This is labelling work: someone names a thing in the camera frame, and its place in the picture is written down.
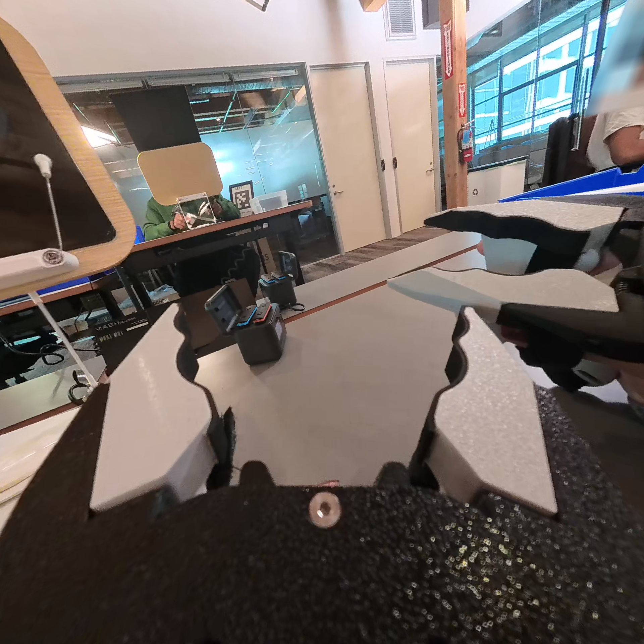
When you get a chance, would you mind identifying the clear plastic container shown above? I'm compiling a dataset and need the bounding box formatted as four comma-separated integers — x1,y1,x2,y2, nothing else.
250,190,289,212

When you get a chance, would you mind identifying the blue bin with white label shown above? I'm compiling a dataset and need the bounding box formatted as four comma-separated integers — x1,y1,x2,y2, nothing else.
498,166,644,204

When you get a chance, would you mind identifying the dark cardboard box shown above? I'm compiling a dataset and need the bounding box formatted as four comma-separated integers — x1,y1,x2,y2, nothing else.
80,292,152,374

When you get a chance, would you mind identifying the white wall vent grille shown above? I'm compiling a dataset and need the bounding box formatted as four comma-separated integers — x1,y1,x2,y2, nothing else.
385,0,417,40

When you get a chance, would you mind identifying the white door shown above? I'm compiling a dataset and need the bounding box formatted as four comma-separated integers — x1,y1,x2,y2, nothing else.
383,56,442,234
309,63,390,255

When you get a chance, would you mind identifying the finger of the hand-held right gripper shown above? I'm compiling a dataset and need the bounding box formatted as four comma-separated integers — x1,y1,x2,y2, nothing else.
386,267,620,316
424,204,631,276

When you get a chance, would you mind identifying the black wall monitor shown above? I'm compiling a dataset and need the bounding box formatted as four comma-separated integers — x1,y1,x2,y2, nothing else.
110,86,202,152

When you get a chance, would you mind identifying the black cable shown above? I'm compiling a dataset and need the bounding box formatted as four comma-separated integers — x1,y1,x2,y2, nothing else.
67,370,99,405
0,333,65,369

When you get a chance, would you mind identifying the white recycling cabinet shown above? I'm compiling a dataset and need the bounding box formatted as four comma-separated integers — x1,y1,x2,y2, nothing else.
467,160,528,208

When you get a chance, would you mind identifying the white rounded object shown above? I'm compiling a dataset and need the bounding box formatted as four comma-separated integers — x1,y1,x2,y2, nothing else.
551,182,644,201

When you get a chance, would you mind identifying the black battery charging case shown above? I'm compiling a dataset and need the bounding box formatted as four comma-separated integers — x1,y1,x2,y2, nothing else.
205,283,288,366

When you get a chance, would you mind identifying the large paned window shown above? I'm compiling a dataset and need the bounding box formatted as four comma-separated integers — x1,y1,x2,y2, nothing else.
465,0,627,167

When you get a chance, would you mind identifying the glass room window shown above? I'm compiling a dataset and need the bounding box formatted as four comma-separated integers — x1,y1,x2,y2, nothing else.
53,63,340,257

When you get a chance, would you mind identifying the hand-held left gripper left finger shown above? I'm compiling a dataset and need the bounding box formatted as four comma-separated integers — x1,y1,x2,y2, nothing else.
89,302,237,512

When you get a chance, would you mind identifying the blue plastic bin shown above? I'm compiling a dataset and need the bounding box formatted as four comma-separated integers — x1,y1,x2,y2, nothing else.
30,272,119,298

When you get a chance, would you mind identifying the wooden support post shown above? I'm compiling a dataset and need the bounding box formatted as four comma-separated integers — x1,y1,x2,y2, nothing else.
439,0,470,209

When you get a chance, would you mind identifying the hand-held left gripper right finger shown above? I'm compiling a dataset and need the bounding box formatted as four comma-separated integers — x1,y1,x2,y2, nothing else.
409,306,559,518

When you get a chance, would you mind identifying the grey desk with wood edge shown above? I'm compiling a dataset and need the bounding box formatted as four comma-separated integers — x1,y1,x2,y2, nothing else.
0,279,126,319
121,201,314,303

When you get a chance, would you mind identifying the black chair back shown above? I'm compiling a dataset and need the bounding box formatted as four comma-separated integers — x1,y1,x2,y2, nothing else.
542,116,597,187

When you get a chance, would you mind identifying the person's right hand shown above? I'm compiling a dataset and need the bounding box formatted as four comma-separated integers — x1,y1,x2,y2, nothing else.
615,357,644,407

